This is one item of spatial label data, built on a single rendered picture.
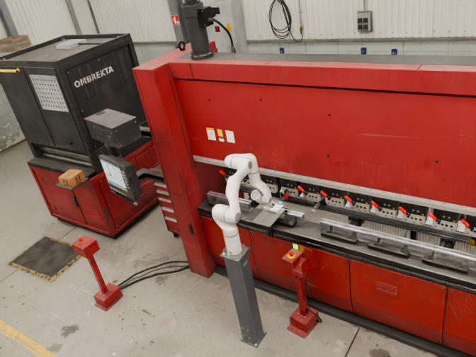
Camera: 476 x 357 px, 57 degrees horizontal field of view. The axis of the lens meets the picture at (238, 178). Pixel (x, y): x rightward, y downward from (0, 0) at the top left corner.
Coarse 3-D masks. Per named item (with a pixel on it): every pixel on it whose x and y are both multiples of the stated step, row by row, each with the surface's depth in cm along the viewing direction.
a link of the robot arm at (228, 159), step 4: (228, 156) 329; (232, 156) 327; (240, 156) 333; (244, 156) 333; (248, 156) 333; (252, 156) 336; (228, 160) 327; (252, 160) 335; (256, 160) 340; (228, 164) 327; (252, 164) 337; (256, 164) 340; (232, 168) 328; (252, 168) 339; (256, 168) 341; (252, 172) 341
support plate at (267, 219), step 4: (264, 208) 389; (268, 208) 388; (264, 212) 383; (268, 212) 382; (280, 212) 379; (260, 216) 380; (264, 216) 379; (268, 216) 378; (272, 216) 377; (276, 216) 376; (256, 220) 375; (260, 220) 374; (264, 220) 373; (268, 220) 372; (272, 220) 371; (260, 224) 370; (264, 224) 369; (268, 224) 368; (272, 224) 368
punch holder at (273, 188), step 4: (264, 176) 373; (268, 176) 370; (272, 176) 368; (264, 180) 375; (268, 180) 372; (272, 180) 370; (276, 180) 369; (268, 184) 374; (272, 184) 372; (276, 184) 371; (280, 184) 377; (272, 188) 374; (276, 188) 372; (280, 188) 379; (272, 192) 377
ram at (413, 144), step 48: (192, 96) 375; (240, 96) 344; (288, 96) 318; (336, 96) 296; (384, 96) 276; (432, 96) 259; (192, 144) 406; (240, 144) 371; (288, 144) 341; (336, 144) 315; (384, 144) 293; (432, 144) 274; (432, 192) 291
